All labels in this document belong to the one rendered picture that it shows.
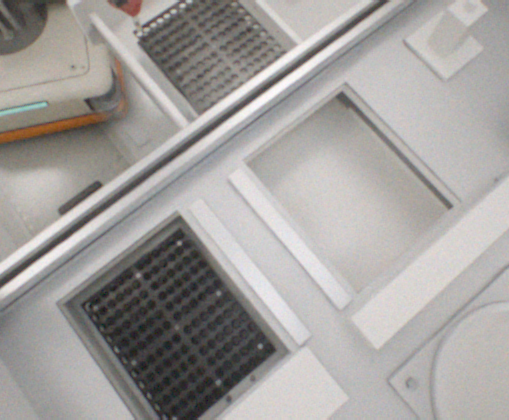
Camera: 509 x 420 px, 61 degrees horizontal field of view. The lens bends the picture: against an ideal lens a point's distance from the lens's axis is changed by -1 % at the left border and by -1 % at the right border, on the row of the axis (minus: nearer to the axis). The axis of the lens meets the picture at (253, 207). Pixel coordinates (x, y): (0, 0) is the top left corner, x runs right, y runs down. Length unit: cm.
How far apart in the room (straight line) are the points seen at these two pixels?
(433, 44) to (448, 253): 32
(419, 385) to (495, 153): 34
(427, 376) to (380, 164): 35
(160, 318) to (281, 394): 21
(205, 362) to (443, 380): 30
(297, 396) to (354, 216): 31
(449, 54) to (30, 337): 71
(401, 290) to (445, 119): 27
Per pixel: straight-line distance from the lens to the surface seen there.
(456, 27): 70
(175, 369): 67
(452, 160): 69
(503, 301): 64
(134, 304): 65
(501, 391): 49
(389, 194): 76
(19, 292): 62
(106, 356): 72
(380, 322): 57
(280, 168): 75
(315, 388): 58
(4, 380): 64
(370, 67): 72
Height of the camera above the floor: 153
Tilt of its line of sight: 75 degrees down
